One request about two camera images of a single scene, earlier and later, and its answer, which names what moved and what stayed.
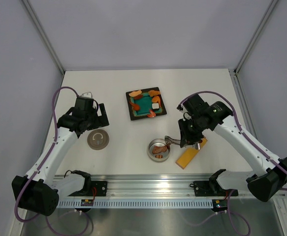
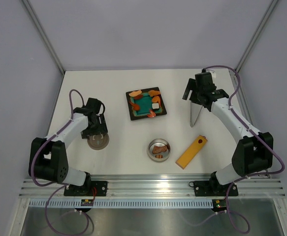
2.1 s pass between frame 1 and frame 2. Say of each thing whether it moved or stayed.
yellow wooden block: stayed
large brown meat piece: stayed
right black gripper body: moved
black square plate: stayed
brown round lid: stayed
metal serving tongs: moved
